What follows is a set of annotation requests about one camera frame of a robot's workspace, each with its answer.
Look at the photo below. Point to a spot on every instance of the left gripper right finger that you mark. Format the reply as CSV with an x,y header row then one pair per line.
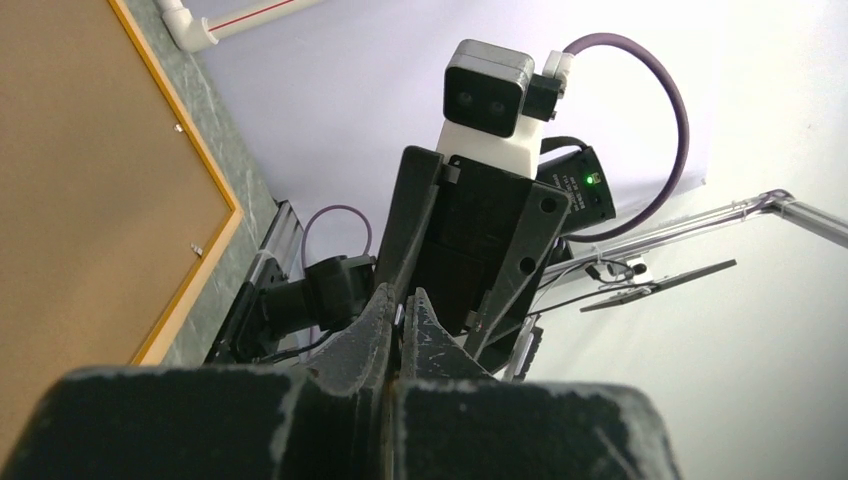
x,y
452,420

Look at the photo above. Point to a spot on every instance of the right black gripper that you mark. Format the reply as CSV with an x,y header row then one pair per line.
x,y
476,238

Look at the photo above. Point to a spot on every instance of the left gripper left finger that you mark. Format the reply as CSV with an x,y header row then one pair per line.
x,y
323,419

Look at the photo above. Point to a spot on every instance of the orange picture frame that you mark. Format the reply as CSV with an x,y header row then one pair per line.
x,y
114,212

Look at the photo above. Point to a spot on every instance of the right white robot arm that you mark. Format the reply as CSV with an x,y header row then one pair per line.
x,y
334,291

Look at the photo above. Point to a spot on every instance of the white PVC pipe stand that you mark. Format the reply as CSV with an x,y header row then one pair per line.
x,y
193,34

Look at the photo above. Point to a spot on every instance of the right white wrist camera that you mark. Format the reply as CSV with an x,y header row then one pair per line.
x,y
495,105

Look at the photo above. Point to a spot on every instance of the aluminium rail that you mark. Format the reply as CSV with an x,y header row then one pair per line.
x,y
281,243

